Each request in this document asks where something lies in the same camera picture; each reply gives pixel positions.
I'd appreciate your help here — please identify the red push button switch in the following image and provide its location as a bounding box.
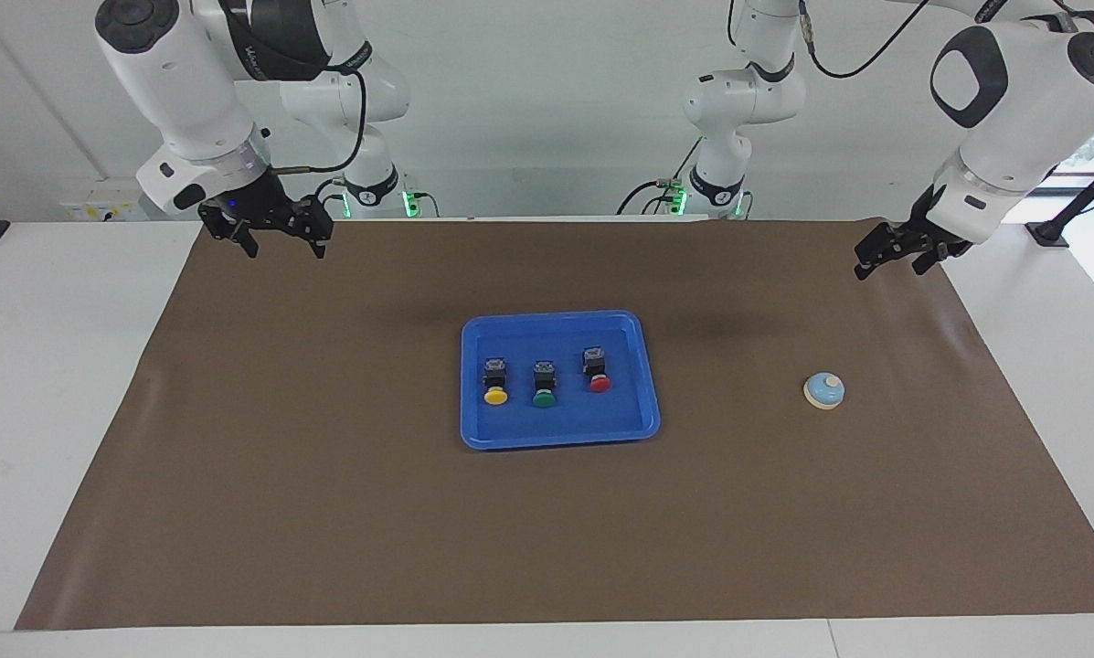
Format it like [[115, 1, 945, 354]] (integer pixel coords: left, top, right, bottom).
[[581, 346, 613, 394]]

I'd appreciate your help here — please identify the blue plastic tray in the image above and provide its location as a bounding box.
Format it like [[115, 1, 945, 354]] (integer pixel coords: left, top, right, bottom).
[[460, 310, 662, 451]]

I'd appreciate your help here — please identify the black angled stand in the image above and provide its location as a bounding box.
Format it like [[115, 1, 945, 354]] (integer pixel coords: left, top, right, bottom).
[[1025, 146, 1094, 249]]

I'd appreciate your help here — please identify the brown table mat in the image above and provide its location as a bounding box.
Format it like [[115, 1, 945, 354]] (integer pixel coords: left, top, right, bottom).
[[14, 218, 1094, 631]]

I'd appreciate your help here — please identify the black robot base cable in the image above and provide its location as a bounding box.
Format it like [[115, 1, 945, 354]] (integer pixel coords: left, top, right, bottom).
[[313, 175, 442, 220], [615, 137, 703, 218]]

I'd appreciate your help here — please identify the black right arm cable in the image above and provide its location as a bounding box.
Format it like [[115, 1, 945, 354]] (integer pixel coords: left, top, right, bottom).
[[268, 41, 369, 176]]

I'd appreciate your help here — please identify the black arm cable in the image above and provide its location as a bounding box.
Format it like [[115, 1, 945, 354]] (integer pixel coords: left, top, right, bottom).
[[268, 41, 369, 176], [798, 0, 1094, 81]]

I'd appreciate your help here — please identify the white wall outlet box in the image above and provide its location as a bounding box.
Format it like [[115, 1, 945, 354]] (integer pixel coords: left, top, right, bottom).
[[60, 178, 150, 222]]

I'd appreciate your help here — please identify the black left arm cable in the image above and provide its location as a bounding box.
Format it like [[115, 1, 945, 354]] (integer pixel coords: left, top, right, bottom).
[[798, 0, 1094, 81]]

